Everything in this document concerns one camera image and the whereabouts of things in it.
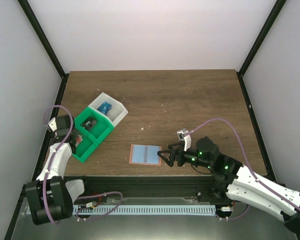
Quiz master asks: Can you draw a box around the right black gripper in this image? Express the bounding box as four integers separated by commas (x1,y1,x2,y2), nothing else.
157,141,212,169

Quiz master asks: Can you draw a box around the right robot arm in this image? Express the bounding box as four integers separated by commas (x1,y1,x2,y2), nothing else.
157,136,300,236

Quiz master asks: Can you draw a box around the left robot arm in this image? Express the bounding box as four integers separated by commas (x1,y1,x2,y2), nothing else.
25,115,92,225

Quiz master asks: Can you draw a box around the red dot card in bin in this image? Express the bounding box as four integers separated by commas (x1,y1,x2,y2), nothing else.
75,134,83,147

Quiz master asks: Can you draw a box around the black card in bin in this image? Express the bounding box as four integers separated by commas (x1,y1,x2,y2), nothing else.
80,116,97,132

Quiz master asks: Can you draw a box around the blue card in bin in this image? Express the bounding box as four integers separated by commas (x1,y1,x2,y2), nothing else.
97,101,112,115

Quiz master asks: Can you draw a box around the green plastic bin middle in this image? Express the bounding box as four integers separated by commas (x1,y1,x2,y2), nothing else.
74,107,114,145

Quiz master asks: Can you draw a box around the white plastic bin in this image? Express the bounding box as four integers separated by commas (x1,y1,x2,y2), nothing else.
88,92,128,128

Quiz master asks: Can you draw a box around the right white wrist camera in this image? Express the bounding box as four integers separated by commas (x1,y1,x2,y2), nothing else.
176,128,192,151

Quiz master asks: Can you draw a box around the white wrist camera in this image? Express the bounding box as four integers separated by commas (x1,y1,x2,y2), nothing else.
47,117,57,132
176,128,192,151

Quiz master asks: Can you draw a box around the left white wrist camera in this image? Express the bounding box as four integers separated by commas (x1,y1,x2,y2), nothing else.
47,117,57,132

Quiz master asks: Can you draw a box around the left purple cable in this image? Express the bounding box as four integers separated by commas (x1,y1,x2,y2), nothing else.
41,104,125,226

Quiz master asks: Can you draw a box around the purple cable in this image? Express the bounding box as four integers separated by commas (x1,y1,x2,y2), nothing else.
187,117,300,221
41,104,125,226

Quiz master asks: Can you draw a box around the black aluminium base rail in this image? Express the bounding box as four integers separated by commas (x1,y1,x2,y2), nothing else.
22,174,287,203

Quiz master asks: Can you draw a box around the light blue slotted cable duct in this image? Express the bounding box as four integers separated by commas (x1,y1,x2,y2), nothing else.
73,205,216,216

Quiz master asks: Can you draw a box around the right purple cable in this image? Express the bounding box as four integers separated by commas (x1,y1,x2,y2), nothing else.
187,117,300,221

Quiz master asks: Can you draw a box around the left black frame post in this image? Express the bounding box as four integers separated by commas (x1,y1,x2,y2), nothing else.
17,0,66,79

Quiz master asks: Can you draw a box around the black frame post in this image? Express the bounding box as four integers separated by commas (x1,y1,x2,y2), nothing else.
17,0,66,79
238,0,287,76

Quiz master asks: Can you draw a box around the right black frame post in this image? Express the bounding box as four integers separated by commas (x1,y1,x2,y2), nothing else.
238,0,287,76

